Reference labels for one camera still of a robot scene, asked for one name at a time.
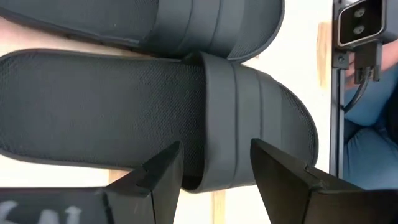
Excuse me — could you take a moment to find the person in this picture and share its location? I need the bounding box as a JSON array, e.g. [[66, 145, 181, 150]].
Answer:
[[343, 39, 398, 190]]

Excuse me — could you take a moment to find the black table-level camera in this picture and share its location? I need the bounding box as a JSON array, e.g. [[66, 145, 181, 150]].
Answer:
[[332, 0, 398, 50]]

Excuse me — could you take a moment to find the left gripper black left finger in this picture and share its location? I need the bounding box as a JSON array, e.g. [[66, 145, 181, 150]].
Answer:
[[104, 140, 185, 224]]

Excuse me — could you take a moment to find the black rubber slide sandal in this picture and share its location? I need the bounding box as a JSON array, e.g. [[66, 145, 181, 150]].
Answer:
[[0, 48, 320, 194], [0, 0, 285, 62]]

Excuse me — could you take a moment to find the black camera cable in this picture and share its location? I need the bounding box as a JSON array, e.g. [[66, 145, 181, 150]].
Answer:
[[341, 42, 384, 114]]

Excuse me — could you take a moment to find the black table edge rail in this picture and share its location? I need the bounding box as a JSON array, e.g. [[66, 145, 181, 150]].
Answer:
[[329, 49, 351, 180]]

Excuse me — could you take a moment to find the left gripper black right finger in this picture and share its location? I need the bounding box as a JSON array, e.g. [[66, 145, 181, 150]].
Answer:
[[250, 138, 398, 224]]

